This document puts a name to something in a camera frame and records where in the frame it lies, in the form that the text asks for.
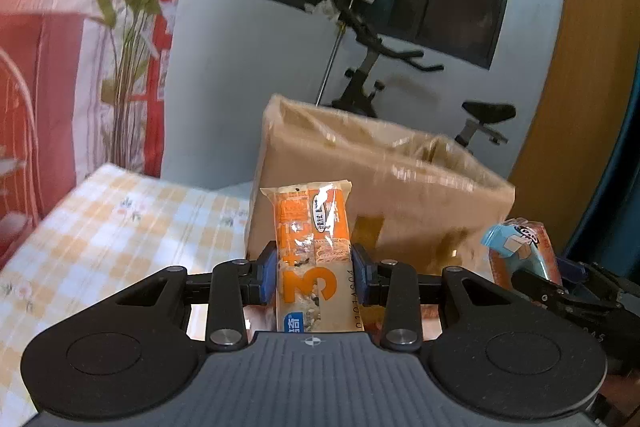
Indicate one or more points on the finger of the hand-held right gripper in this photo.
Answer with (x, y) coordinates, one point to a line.
(585, 277)
(537, 287)

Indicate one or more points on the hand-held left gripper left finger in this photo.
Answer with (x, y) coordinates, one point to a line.
(268, 277)

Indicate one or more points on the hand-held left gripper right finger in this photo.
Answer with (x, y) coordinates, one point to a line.
(361, 277)

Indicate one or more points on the blue orange snack packet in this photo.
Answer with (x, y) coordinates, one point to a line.
(520, 247)

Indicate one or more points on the cardboard box with plastic liner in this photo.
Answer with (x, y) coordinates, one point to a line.
(350, 167)

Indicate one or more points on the checked floral tablecloth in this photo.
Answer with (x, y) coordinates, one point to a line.
(125, 227)

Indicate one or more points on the black exercise bike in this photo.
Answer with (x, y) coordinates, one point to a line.
(360, 92)

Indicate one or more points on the wooden panel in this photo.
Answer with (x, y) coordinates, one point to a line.
(575, 82)

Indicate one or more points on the metal pole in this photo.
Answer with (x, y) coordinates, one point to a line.
(330, 62)

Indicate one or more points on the printed wall backdrop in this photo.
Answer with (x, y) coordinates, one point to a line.
(65, 57)

